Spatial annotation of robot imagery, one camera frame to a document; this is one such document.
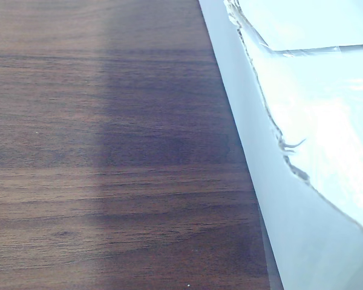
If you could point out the white cardboard box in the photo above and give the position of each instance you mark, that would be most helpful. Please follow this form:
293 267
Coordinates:
305 121

